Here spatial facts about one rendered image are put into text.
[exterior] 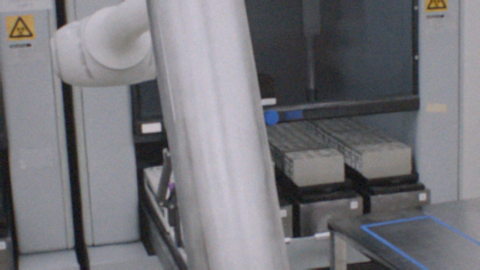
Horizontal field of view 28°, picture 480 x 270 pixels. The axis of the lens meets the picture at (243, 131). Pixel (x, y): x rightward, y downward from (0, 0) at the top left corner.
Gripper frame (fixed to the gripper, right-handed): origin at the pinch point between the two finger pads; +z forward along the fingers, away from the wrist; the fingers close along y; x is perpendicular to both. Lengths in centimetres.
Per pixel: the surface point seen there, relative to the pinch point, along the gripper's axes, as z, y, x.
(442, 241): 3.9, 39.1, -10.3
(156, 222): 5.2, -5.6, 22.5
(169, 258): 5.3, -6.7, 2.1
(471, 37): -7, 123, 143
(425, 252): 3.8, 34.0, -14.5
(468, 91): 12, 122, 143
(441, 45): -23, 59, 33
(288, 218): 8.1, 21.3, 23.5
